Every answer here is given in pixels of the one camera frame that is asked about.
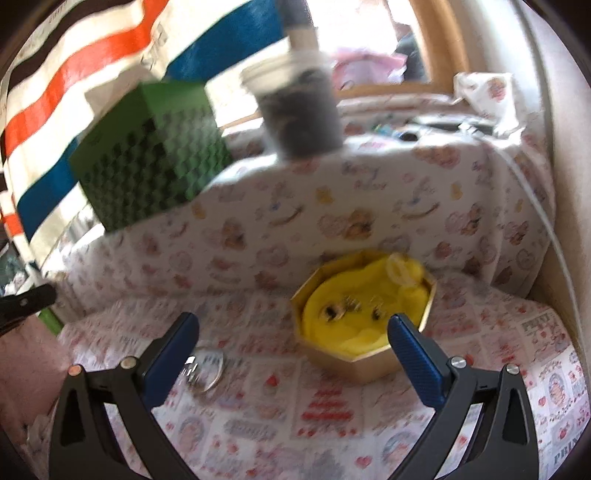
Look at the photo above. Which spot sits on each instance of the yellow cloth pouch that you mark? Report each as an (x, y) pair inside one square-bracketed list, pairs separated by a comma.
[(392, 285)]

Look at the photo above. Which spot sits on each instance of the gold octagonal jewelry box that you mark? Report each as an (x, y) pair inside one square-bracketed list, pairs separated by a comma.
[(366, 368)]

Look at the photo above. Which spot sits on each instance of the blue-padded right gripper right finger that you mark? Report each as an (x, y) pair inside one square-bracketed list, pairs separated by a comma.
[(504, 443)]

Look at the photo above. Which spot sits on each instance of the grey power bank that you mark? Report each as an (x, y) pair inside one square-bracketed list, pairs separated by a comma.
[(453, 122)]

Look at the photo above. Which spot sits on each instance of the baby bear print cloth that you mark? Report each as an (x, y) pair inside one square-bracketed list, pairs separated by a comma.
[(446, 199)]

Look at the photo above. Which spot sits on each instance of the striped canvas tote bag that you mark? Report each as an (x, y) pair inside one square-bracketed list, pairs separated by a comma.
[(76, 64)]

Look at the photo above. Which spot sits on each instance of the pink garment outside window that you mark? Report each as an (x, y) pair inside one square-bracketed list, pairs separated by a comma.
[(355, 68)]

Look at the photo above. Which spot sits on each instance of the clear plastic cup dark contents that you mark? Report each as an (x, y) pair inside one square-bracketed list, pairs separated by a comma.
[(295, 97)]

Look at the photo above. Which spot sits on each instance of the wooden window frame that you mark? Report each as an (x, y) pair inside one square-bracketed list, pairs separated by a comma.
[(427, 32)]

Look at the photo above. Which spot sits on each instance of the gold cluster earring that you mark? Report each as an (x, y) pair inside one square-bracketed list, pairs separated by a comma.
[(352, 305)]

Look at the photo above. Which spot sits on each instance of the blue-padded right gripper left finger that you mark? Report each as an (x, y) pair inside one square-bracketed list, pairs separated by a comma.
[(83, 444)]

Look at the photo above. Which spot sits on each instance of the green checkered tissue box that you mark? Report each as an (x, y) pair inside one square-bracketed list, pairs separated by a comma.
[(156, 149)]

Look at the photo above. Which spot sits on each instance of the pink print bed sheet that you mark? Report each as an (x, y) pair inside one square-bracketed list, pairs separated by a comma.
[(273, 415)]

